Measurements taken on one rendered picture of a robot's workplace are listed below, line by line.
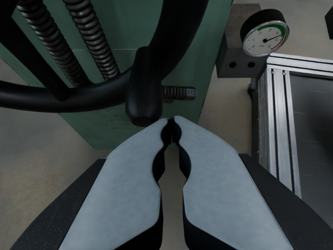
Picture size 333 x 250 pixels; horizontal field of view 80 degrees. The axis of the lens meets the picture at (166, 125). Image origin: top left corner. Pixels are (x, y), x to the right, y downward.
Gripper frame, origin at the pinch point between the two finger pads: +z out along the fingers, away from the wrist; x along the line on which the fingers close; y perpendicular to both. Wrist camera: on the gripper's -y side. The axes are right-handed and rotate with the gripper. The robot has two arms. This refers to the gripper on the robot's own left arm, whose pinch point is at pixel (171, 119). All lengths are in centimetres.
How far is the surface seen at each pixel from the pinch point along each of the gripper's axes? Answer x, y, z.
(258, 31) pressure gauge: 12.3, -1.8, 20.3
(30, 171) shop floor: -63, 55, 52
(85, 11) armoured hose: -7.8, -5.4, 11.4
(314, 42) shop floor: 86, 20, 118
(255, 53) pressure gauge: 13.5, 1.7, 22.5
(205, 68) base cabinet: 7.6, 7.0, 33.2
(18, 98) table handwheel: -15.9, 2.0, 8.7
